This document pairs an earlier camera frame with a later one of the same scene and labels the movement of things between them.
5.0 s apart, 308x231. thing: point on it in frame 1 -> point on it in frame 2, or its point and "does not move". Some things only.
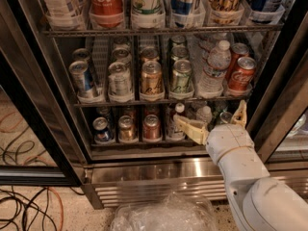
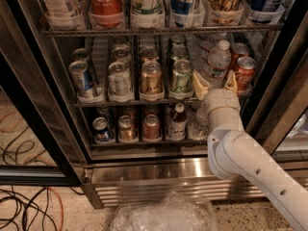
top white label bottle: [64, 6] does not move
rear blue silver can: [80, 54] does not move
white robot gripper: [228, 142] -> [220, 100]
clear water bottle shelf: [215, 72] does not move
